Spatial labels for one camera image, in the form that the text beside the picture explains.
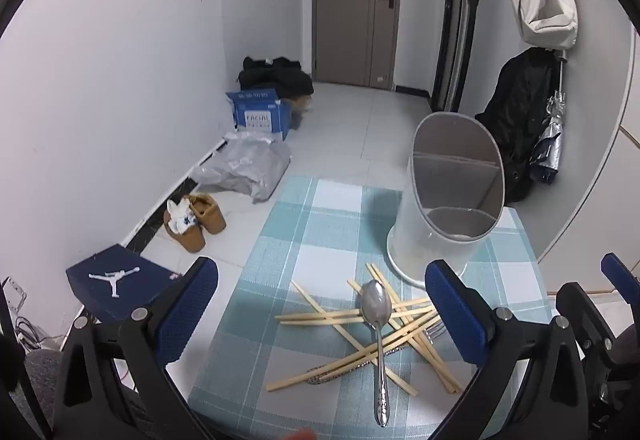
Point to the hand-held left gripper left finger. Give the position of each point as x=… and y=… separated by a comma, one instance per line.
x=192, y=305

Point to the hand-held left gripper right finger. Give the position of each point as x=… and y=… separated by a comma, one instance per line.
x=455, y=315

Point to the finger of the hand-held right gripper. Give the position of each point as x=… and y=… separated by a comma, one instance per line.
x=620, y=275
x=585, y=320

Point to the metal spoon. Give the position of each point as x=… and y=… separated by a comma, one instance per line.
x=376, y=307

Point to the white metal utensil holder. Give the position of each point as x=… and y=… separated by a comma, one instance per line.
x=415, y=230

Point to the pile of wooden chopsticks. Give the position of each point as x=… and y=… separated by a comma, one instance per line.
x=320, y=317

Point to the metal fork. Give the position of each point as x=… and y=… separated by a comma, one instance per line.
x=320, y=375

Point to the dark blue shoe box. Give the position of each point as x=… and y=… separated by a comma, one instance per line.
x=120, y=282

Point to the white socks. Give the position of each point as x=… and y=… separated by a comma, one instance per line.
x=180, y=217

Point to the teal checked placemat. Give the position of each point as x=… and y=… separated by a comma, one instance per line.
x=300, y=245

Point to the silver folded umbrella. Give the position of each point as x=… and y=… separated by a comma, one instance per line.
x=550, y=145

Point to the grey plastic bag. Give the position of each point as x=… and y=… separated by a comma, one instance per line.
x=245, y=165

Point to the black jacket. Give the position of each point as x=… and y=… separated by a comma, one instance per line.
x=520, y=120

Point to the blue cardboard box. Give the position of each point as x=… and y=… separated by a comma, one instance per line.
x=260, y=117

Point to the brown cardboard piece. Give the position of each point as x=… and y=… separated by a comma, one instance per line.
x=301, y=102

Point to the pile of black clothes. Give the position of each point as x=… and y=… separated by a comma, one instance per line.
x=275, y=75

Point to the brown door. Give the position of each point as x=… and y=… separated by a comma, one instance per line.
x=345, y=10

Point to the grey metal bracket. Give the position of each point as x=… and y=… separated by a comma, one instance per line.
x=15, y=292

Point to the black sliding door frame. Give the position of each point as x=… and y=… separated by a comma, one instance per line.
x=457, y=20

